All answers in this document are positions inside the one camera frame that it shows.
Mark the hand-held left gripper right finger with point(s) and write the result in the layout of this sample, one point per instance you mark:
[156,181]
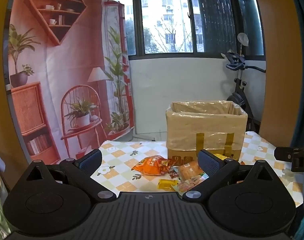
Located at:
[209,163]

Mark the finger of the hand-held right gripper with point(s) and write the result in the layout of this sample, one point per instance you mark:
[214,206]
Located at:
[283,153]

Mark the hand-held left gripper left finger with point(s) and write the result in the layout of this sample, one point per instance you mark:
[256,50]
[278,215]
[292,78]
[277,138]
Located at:
[90,161]

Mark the yellow chip bag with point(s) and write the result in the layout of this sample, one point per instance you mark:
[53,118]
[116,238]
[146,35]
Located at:
[222,156]

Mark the orange biscuit packet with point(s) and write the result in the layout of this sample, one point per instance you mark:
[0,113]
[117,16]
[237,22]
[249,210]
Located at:
[190,171]

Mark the cardboard box with plastic liner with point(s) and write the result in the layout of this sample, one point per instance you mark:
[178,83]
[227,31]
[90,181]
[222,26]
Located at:
[207,130]

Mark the orange red snack bag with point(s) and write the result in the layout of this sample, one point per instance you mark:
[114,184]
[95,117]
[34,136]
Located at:
[153,166]

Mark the pink orange snack packet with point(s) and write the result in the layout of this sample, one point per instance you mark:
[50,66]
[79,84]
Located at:
[188,186]

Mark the checkered flower tablecloth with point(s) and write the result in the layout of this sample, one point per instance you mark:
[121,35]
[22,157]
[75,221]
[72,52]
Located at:
[122,155]

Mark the small red packet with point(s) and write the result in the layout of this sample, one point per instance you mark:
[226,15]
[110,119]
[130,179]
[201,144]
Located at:
[173,173]

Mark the small yellow packet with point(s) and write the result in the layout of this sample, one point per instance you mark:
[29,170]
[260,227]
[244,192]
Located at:
[167,185]

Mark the black exercise bike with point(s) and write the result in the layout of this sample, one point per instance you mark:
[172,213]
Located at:
[239,97]

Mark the wooden panel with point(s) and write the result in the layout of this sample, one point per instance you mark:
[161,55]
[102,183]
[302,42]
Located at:
[279,67]

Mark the printed room backdrop cloth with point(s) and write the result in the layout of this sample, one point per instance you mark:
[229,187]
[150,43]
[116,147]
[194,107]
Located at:
[67,67]

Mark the white round object on pole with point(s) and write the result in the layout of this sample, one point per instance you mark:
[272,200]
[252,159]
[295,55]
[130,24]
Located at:
[242,39]

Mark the dark framed window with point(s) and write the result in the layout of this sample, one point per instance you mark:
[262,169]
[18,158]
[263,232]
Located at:
[167,17]

